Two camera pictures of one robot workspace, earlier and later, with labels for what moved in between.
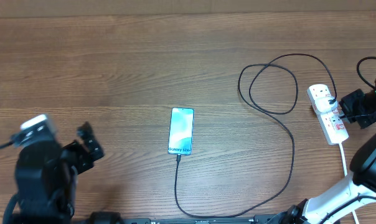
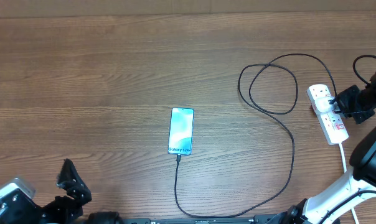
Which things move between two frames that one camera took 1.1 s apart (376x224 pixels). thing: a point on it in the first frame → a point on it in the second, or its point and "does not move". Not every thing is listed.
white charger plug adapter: [322, 104] does not move
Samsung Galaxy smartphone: [181, 131] does not move
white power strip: [331, 123] does not move
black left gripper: [75, 149] → [75, 188]
